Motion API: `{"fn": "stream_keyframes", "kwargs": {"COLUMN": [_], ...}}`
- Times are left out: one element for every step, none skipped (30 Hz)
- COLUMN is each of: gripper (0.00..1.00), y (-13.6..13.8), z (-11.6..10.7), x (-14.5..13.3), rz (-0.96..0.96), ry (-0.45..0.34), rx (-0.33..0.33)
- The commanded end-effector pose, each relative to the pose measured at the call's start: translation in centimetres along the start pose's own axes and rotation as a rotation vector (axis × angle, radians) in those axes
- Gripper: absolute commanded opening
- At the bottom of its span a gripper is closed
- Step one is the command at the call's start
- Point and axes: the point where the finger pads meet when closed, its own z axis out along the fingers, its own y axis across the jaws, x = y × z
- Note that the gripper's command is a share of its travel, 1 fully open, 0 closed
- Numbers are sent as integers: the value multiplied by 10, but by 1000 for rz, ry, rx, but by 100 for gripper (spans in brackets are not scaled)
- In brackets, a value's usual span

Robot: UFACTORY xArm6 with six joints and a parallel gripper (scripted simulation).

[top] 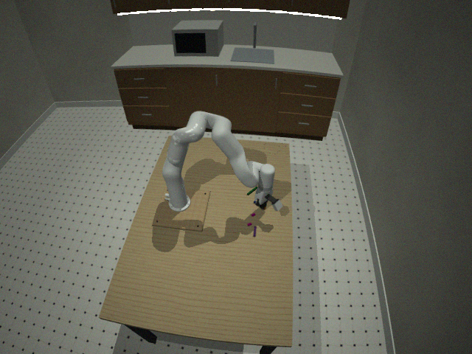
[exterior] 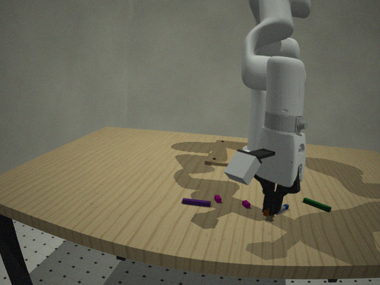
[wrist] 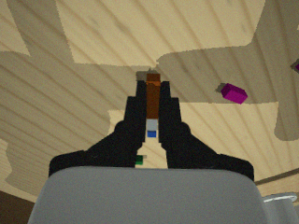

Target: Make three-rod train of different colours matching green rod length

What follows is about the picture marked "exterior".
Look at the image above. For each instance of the green rod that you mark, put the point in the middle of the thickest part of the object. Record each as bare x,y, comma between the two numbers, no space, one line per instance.
317,204

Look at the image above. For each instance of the magenta rod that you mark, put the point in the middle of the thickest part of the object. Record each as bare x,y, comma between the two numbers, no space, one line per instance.
246,204
217,198

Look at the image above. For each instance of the purple rod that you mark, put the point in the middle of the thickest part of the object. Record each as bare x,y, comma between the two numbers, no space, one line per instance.
196,202

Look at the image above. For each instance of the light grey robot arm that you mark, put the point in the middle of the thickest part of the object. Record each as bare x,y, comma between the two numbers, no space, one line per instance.
283,72

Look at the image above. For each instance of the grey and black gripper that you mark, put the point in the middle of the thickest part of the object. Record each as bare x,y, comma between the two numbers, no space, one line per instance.
283,169

